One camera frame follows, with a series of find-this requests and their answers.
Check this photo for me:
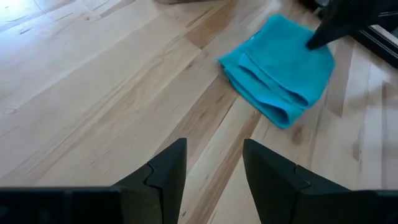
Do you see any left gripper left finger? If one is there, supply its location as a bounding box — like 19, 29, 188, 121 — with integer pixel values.
0, 138, 188, 224

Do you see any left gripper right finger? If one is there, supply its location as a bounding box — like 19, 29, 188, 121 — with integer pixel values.
243, 139, 398, 224

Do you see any teal microfiber towel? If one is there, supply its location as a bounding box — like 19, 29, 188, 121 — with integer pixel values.
217, 14, 336, 130

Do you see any black aluminium table frame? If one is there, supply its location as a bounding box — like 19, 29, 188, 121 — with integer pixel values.
298, 0, 398, 70

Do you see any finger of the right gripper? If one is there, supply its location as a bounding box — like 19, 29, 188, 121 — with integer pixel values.
306, 18, 358, 50

